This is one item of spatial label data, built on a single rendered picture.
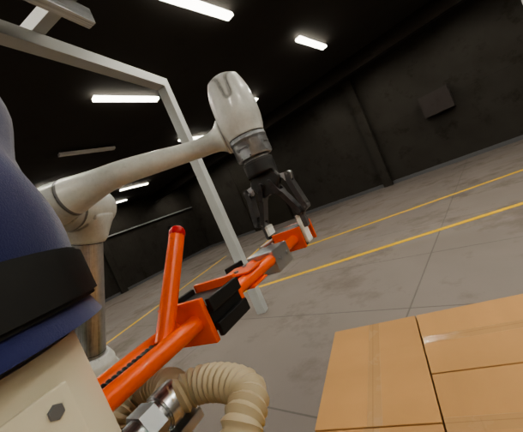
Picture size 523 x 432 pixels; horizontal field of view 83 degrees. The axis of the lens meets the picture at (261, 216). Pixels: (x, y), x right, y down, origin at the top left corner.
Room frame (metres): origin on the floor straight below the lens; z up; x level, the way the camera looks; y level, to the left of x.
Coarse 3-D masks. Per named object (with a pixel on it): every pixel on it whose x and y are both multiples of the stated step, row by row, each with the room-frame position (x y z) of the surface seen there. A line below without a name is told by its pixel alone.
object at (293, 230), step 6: (288, 228) 0.70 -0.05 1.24; (294, 228) 0.66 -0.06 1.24; (312, 228) 0.72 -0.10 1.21; (276, 234) 0.69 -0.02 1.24; (282, 234) 0.68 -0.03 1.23; (288, 234) 0.67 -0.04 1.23; (294, 234) 0.66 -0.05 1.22; (300, 234) 0.66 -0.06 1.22; (312, 234) 0.72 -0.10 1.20; (276, 240) 0.69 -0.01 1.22; (282, 240) 0.68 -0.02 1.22; (300, 240) 0.66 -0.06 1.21; (294, 246) 0.67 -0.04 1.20; (300, 246) 0.66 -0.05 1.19; (306, 246) 0.66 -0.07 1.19
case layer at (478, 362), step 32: (416, 320) 1.31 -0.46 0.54; (448, 320) 1.21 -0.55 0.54; (480, 320) 1.13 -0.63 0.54; (512, 320) 1.06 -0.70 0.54; (352, 352) 1.27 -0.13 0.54; (384, 352) 1.18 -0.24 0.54; (416, 352) 1.11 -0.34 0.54; (448, 352) 1.04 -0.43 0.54; (480, 352) 0.98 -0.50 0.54; (512, 352) 0.92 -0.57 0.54; (352, 384) 1.08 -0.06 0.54; (384, 384) 1.02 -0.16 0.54; (416, 384) 0.96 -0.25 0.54; (448, 384) 0.91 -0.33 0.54; (480, 384) 0.86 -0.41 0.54; (512, 384) 0.82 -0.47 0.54; (320, 416) 1.00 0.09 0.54; (352, 416) 0.95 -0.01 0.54; (384, 416) 0.89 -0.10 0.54; (416, 416) 0.85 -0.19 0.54; (448, 416) 0.81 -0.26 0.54; (480, 416) 0.77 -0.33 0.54; (512, 416) 0.73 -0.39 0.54
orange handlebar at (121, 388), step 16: (288, 240) 0.63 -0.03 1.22; (272, 256) 0.55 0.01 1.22; (240, 272) 0.49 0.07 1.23; (256, 272) 0.49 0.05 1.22; (192, 320) 0.36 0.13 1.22; (176, 336) 0.33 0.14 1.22; (192, 336) 0.34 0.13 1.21; (160, 352) 0.30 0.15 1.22; (176, 352) 0.32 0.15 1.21; (112, 368) 0.30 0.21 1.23; (128, 368) 0.28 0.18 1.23; (144, 368) 0.28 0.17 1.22; (160, 368) 0.30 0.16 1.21; (112, 384) 0.26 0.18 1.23; (128, 384) 0.27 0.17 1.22; (112, 400) 0.25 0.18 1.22
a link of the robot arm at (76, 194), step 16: (192, 144) 0.83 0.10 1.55; (208, 144) 0.84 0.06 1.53; (224, 144) 0.82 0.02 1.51; (128, 160) 0.74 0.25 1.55; (144, 160) 0.75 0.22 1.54; (160, 160) 0.78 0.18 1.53; (176, 160) 0.80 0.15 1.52; (192, 160) 0.85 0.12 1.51; (80, 176) 0.72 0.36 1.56; (96, 176) 0.72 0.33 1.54; (112, 176) 0.72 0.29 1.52; (128, 176) 0.74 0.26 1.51; (144, 176) 0.77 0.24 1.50; (64, 192) 0.71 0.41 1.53; (80, 192) 0.71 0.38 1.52; (96, 192) 0.73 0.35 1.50; (64, 208) 0.72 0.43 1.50; (80, 208) 0.74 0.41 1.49
